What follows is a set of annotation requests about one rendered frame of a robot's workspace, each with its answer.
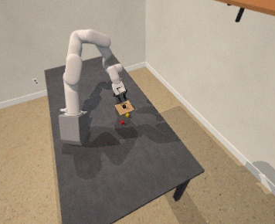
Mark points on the orange mat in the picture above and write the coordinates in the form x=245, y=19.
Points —
x=122, y=110

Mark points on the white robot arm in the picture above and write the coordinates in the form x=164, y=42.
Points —
x=74, y=66

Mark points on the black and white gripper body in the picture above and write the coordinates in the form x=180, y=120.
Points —
x=116, y=85

